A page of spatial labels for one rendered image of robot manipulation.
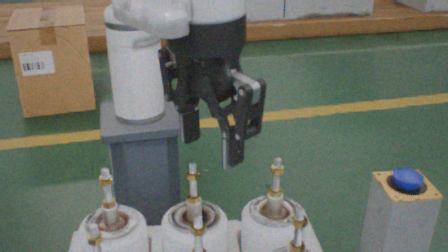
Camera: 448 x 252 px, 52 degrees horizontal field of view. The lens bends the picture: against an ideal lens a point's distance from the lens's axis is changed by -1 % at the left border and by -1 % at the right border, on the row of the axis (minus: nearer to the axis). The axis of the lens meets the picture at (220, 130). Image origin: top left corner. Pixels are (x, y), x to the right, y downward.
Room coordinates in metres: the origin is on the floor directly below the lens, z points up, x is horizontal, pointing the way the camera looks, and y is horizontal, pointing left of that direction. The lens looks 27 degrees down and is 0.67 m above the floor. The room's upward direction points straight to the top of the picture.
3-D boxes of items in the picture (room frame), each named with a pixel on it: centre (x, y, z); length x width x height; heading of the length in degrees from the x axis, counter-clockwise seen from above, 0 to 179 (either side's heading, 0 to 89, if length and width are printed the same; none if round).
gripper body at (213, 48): (0.42, 0.01, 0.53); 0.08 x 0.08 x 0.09
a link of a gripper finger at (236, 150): (0.39, -0.02, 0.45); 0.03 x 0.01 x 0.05; 41
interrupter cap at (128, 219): (0.52, 0.16, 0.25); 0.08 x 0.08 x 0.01
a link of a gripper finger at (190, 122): (0.46, 0.03, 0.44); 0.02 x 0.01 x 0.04; 131
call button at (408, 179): (0.53, -0.25, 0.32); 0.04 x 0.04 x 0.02
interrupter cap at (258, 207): (0.55, -0.08, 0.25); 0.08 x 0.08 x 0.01
